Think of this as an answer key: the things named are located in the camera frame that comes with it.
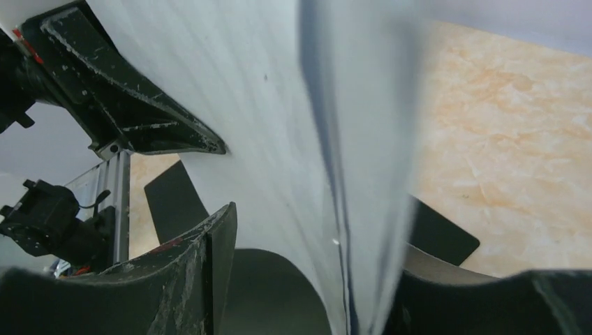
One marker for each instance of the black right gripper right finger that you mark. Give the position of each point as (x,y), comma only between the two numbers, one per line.
(532,302)

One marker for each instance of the white A4 file folder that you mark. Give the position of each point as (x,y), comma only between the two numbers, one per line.
(267,294)

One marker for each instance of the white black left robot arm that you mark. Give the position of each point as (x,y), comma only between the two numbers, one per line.
(44,221)

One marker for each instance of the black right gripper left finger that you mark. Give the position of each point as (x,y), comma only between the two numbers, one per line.
(180,287)

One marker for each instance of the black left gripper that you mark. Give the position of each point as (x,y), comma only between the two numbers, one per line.
(72,63)

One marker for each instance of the left aluminium corner post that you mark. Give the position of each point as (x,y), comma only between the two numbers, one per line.
(105,190)

